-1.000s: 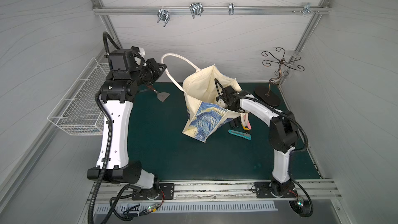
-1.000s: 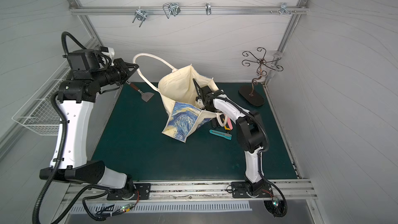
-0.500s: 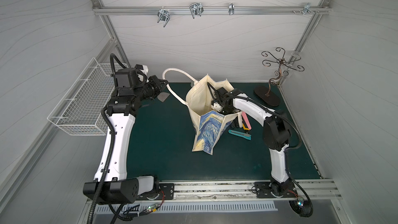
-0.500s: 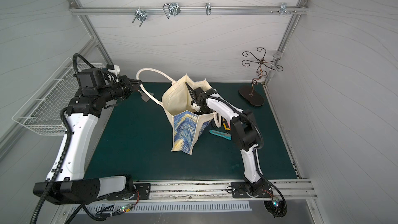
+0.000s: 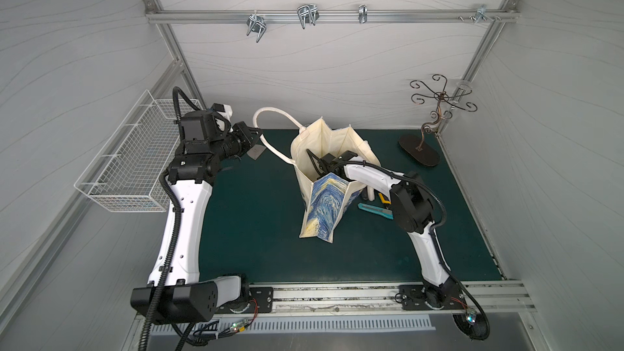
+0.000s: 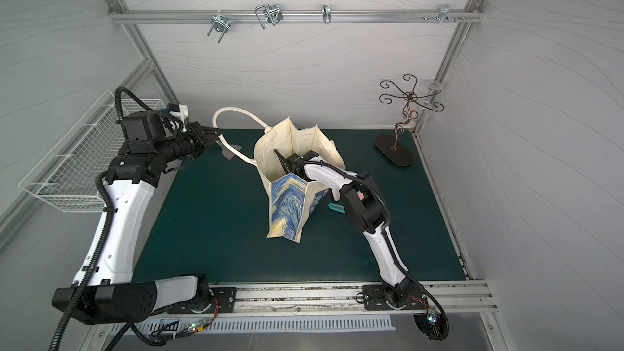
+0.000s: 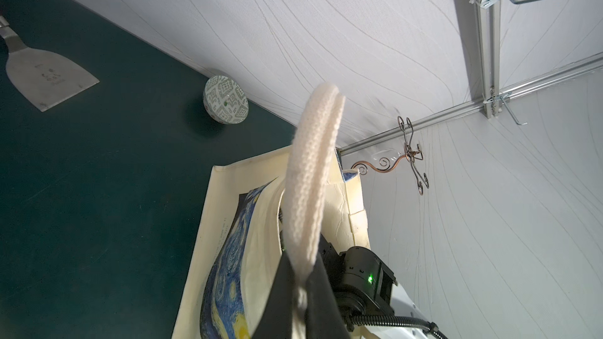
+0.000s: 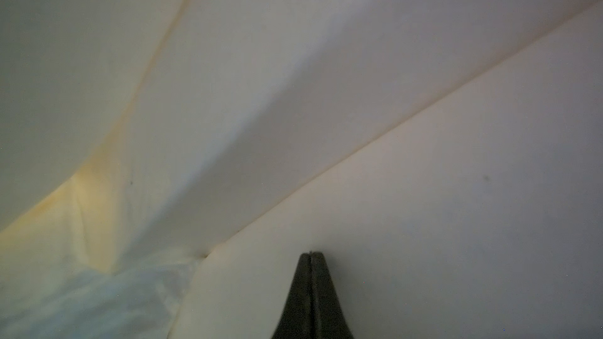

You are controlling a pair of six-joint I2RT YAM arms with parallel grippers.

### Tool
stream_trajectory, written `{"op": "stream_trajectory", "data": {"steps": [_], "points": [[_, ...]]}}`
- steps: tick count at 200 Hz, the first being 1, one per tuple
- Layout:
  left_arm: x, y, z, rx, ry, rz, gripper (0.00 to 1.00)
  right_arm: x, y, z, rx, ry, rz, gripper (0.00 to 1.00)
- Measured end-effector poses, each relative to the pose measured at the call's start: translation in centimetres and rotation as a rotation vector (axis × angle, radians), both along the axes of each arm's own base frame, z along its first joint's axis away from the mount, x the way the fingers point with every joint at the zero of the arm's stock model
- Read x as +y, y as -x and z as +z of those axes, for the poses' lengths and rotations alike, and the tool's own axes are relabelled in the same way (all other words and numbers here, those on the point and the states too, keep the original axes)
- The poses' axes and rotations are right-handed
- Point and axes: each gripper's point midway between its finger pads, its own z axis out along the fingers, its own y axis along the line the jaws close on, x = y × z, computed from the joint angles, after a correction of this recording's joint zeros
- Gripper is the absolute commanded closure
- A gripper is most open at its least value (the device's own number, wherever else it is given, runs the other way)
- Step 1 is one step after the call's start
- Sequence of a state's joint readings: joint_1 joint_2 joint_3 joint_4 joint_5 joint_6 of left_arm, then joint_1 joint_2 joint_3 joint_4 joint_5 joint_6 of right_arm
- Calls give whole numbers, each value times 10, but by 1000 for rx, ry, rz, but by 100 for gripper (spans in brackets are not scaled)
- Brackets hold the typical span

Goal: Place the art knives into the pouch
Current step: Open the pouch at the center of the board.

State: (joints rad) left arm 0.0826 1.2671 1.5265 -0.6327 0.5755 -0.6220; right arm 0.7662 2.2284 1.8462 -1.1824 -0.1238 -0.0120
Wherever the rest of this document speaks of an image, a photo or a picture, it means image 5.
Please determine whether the aluminium crossbar with hooks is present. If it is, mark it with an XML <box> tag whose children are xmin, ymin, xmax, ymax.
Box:
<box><xmin>146</xmin><ymin>0</ymin><xmax>521</xmax><ymax>41</ymax></box>

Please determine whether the copper jewelry stand black base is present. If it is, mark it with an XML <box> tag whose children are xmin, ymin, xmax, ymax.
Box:
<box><xmin>398</xmin><ymin>74</ymin><xmax>478</xmax><ymax>167</ymax></box>

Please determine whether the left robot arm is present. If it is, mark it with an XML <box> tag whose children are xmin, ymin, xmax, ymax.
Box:
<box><xmin>131</xmin><ymin>86</ymin><xmax>263</xmax><ymax>350</ymax></box>

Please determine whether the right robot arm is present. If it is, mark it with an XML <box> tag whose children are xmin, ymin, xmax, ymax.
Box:
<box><xmin>307</xmin><ymin>150</ymin><xmax>491</xmax><ymax>341</ymax></box>

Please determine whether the metal spatula brown handle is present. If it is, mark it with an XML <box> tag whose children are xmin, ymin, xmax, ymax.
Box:
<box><xmin>246</xmin><ymin>145</ymin><xmax>267</xmax><ymax>160</ymax></box>

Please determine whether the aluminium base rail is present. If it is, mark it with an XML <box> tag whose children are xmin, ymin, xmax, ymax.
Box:
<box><xmin>136</xmin><ymin>279</ymin><xmax>537</xmax><ymax>315</ymax></box>

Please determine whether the white wire basket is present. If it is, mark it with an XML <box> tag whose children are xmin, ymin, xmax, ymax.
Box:
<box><xmin>74</xmin><ymin>90</ymin><xmax>179</xmax><ymax>213</ymax></box>

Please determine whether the teal utility knife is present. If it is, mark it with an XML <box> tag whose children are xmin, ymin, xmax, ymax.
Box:
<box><xmin>357</xmin><ymin>203</ymin><xmax>393</xmax><ymax>220</ymax></box>

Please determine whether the black yellow utility knife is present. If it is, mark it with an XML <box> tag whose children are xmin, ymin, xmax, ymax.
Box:
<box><xmin>378</xmin><ymin>193</ymin><xmax>391</xmax><ymax>206</ymax></box>

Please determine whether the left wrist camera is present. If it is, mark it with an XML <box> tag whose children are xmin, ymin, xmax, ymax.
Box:
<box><xmin>211</xmin><ymin>103</ymin><xmax>233</xmax><ymax>120</ymax></box>

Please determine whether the cream canvas tote bag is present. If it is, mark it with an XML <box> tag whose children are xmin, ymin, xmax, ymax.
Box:
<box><xmin>252</xmin><ymin>107</ymin><xmax>380</xmax><ymax>243</ymax></box>

